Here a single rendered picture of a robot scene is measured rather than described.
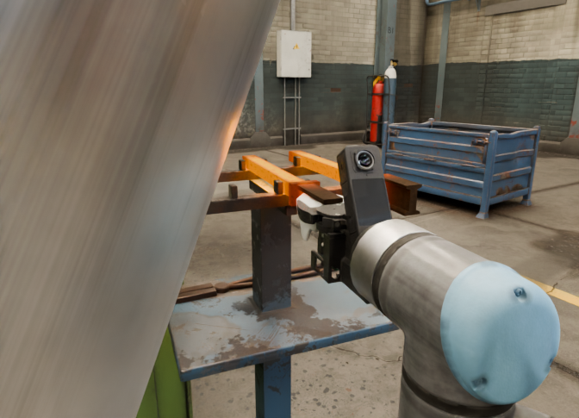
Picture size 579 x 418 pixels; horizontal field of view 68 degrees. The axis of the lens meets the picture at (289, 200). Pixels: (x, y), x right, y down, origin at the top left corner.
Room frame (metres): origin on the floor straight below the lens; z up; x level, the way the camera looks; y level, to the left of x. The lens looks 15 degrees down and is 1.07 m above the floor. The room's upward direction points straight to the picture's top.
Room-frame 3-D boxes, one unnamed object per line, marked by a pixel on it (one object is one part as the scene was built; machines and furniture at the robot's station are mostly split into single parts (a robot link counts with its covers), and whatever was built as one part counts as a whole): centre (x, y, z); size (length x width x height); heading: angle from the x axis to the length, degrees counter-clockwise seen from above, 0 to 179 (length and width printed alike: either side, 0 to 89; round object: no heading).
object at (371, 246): (0.40, -0.11, 0.90); 0.10 x 0.05 x 0.09; 111
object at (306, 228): (0.57, -0.02, 0.89); 0.09 x 0.03 x 0.06; 24
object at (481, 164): (4.12, -1.58, 0.36); 1.20 x 0.80 x 0.72; 36
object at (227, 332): (0.78, 0.04, 0.65); 0.40 x 0.30 x 0.02; 112
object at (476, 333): (0.32, -0.14, 0.89); 0.12 x 0.09 x 0.10; 21
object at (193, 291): (0.91, -0.04, 0.66); 0.60 x 0.04 x 0.01; 115
